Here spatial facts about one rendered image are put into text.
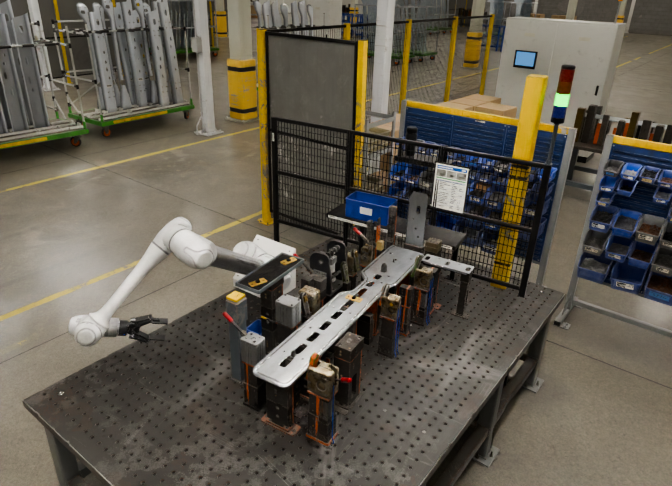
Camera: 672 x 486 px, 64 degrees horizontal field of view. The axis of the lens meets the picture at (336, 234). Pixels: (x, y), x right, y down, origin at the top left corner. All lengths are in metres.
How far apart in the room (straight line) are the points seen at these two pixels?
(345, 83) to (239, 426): 3.23
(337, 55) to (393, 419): 3.28
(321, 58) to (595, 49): 4.94
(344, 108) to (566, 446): 3.13
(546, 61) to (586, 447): 6.53
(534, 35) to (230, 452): 7.88
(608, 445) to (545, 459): 0.43
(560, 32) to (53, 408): 8.06
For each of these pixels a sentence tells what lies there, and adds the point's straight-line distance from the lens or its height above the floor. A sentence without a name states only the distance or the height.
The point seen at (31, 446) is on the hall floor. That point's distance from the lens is 3.69.
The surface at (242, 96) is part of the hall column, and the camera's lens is 10.25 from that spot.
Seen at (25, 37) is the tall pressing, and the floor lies 1.57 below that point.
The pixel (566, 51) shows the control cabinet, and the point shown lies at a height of 1.59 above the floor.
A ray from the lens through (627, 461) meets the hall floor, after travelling 3.72.
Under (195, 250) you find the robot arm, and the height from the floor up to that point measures 1.31.
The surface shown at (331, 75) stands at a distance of 4.93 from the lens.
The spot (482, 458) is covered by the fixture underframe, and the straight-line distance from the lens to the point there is 3.40.
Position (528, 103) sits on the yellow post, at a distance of 3.19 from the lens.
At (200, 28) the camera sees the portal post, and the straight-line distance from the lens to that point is 9.29.
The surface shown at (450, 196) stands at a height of 1.25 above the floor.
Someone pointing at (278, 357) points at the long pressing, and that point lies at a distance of 2.32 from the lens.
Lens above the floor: 2.43
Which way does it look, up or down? 25 degrees down
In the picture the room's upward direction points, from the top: 2 degrees clockwise
